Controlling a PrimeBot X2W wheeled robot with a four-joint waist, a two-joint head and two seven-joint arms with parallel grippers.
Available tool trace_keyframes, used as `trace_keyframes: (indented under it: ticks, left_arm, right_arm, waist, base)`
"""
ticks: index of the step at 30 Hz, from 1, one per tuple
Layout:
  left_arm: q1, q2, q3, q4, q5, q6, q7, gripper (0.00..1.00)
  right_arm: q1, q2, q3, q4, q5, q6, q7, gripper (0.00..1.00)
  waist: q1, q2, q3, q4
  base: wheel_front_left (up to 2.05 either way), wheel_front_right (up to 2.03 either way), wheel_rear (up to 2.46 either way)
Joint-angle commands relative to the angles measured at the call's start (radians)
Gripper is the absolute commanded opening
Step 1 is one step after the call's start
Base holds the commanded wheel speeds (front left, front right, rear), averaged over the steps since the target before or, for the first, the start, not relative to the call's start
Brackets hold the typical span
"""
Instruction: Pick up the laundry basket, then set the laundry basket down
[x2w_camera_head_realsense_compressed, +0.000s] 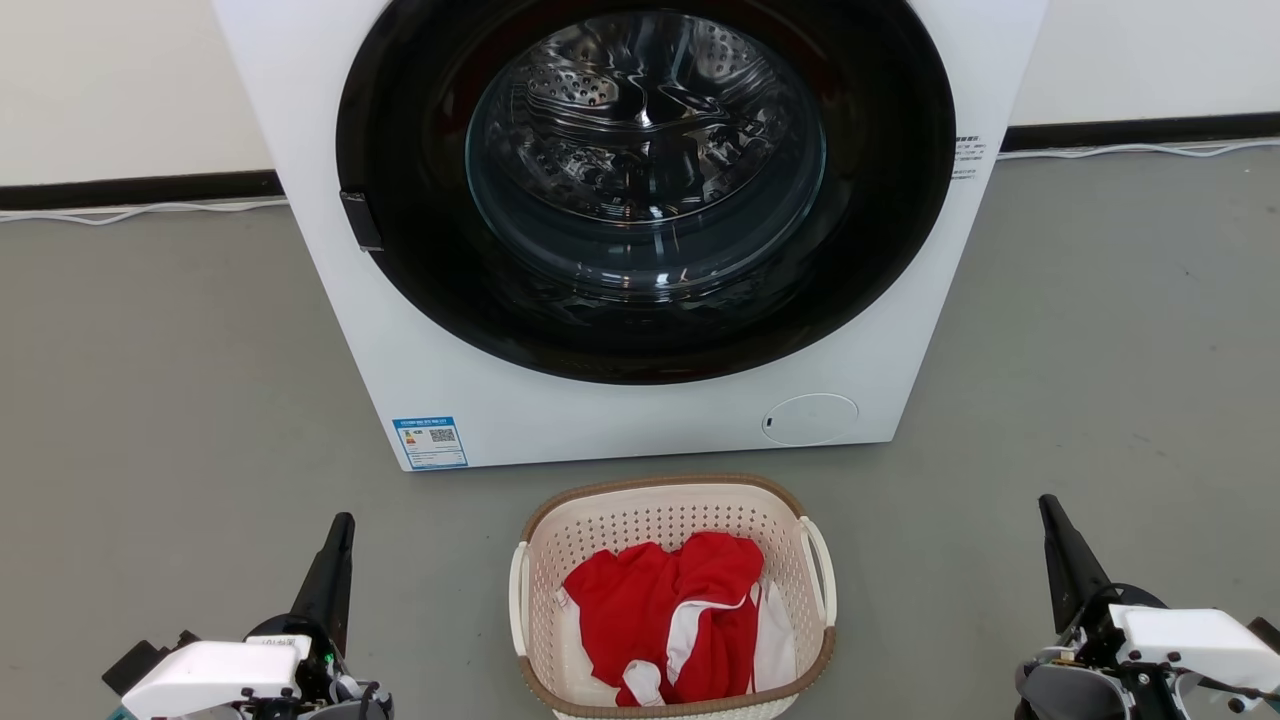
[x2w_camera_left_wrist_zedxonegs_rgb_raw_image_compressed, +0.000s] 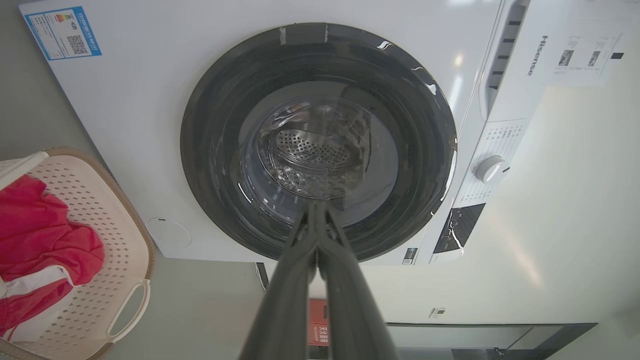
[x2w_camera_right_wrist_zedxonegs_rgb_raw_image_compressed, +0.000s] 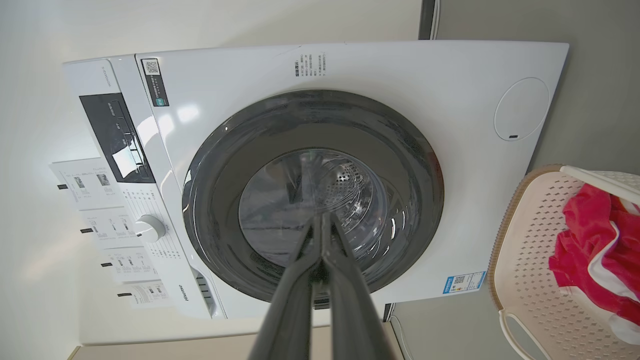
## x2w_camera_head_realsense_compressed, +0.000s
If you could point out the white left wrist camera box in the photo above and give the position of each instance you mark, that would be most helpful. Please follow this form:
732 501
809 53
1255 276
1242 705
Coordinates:
210 675

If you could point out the white front-load washing machine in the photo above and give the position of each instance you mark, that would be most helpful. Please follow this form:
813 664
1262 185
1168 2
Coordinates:
600 425

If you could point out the round black washer door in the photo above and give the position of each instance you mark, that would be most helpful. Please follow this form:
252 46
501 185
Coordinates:
420 260

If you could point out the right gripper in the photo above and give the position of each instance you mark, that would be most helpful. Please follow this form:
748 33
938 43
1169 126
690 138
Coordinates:
1075 685

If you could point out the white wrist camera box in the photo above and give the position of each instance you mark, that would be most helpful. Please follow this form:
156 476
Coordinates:
210 675
1190 640

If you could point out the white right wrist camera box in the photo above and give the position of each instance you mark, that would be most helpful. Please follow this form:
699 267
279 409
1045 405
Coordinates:
1190 640

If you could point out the cream plastic laundry basket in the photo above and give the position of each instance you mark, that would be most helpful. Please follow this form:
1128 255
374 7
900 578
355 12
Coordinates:
640 515

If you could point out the printed warning text sticker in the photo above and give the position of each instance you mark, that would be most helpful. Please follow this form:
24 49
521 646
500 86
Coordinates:
968 157

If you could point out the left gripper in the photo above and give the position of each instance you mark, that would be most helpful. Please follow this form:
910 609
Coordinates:
322 672

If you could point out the red and white garment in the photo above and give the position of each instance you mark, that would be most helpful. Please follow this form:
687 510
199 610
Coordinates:
640 610

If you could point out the black wall baseboard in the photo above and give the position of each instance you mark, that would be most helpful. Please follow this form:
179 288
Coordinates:
130 189
1140 130

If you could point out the round white filter cover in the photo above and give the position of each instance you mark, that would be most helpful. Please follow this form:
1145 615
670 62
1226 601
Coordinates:
810 420

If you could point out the blue energy label sticker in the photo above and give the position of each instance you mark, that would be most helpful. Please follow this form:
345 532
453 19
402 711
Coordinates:
430 443

